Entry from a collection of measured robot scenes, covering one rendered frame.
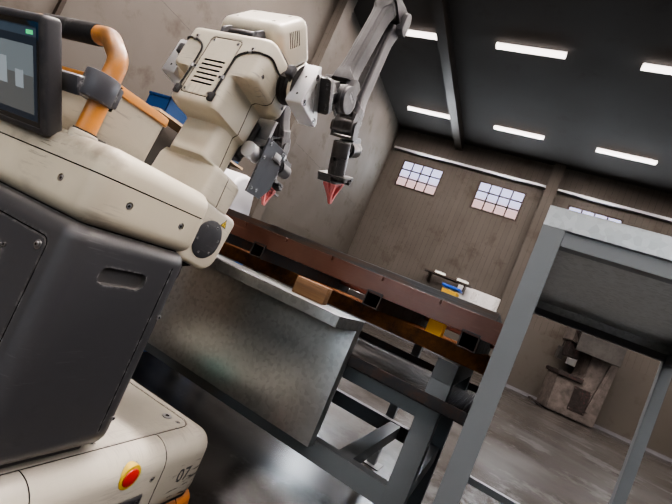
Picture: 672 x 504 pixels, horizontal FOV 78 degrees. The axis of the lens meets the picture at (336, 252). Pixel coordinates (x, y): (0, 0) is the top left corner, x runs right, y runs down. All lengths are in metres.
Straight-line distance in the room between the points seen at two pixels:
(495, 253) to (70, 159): 11.72
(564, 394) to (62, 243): 10.58
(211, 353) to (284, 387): 0.29
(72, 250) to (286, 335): 0.75
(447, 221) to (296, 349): 11.29
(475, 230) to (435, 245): 1.17
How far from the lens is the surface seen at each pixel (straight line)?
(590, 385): 11.04
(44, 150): 0.82
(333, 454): 1.37
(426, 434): 1.27
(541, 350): 11.95
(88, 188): 0.71
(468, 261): 12.12
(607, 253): 0.88
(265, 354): 1.33
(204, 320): 1.48
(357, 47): 1.33
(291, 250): 1.38
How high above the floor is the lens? 0.76
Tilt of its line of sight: 4 degrees up
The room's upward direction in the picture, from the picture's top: 23 degrees clockwise
